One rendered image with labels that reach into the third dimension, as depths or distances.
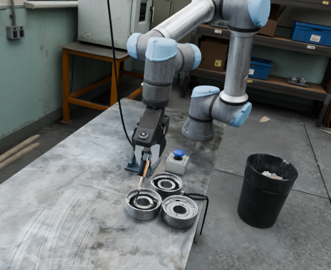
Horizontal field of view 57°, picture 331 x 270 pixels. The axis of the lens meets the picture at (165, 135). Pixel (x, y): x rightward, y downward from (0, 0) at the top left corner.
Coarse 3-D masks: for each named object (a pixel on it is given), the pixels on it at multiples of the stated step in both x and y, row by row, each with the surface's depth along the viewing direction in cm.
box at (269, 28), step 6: (270, 6) 407; (276, 6) 405; (270, 12) 408; (276, 12) 406; (282, 12) 384; (270, 18) 410; (270, 24) 380; (276, 24) 379; (264, 30) 383; (270, 30) 382; (270, 36) 387
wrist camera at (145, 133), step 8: (144, 112) 80; (152, 112) 80; (160, 112) 80; (144, 120) 79; (152, 120) 79; (160, 120) 81; (144, 128) 77; (152, 128) 77; (136, 136) 76; (144, 136) 76; (152, 136) 76; (136, 144) 77; (144, 144) 76
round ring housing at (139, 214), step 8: (128, 192) 91; (136, 192) 94; (144, 192) 94; (152, 192) 94; (128, 200) 90; (144, 200) 92; (160, 200) 90; (128, 208) 87; (136, 208) 85; (136, 216) 86; (144, 216) 86; (152, 216) 88
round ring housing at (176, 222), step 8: (168, 200) 92; (176, 200) 93; (184, 200) 93; (192, 200) 92; (176, 208) 91; (184, 208) 91; (192, 208) 91; (168, 216) 85; (184, 216) 87; (192, 216) 85; (176, 224) 85; (184, 224) 85
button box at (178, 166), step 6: (168, 156) 113; (174, 156) 113; (180, 156) 113; (186, 156) 114; (168, 162) 110; (174, 162) 110; (180, 162) 110; (186, 162) 111; (168, 168) 111; (174, 168) 111; (180, 168) 110; (180, 174) 111
